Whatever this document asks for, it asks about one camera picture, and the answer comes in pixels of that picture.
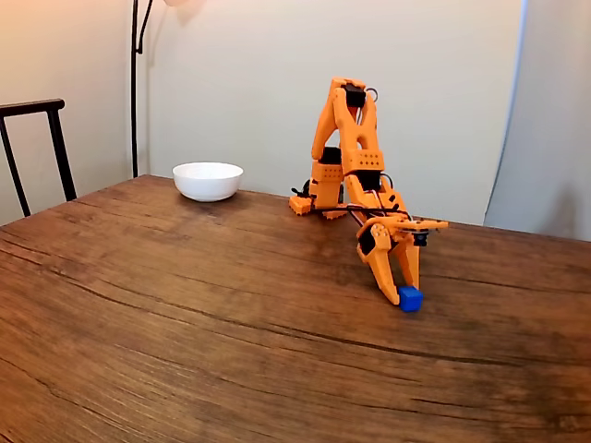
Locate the black wooden chair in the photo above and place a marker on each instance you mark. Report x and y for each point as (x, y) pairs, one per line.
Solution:
(57, 147)

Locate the white ceramic bowl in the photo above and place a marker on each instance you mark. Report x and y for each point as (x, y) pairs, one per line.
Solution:
(208, 187)

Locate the black floor lamp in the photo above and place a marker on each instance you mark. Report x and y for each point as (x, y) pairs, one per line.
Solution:
(134, 115)

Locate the blue cube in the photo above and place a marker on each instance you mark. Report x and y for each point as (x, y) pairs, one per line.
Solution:
(411, 301)

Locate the pale curtain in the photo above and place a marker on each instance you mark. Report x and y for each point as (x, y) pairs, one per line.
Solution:
(545, 138)

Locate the orange gripper camera mount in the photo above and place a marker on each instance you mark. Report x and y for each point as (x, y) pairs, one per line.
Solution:
(429, 224)

